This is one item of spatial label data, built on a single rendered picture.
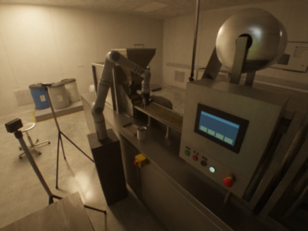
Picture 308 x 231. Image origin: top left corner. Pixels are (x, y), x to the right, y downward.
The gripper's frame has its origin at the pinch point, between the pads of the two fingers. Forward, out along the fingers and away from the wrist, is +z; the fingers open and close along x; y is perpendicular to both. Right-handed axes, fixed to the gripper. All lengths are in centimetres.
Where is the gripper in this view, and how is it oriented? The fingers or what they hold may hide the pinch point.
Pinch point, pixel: (144, 110)
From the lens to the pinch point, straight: 138.2
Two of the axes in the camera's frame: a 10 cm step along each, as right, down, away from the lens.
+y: 8.5, -2.3, 4.7
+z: 0.0, 9.0, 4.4
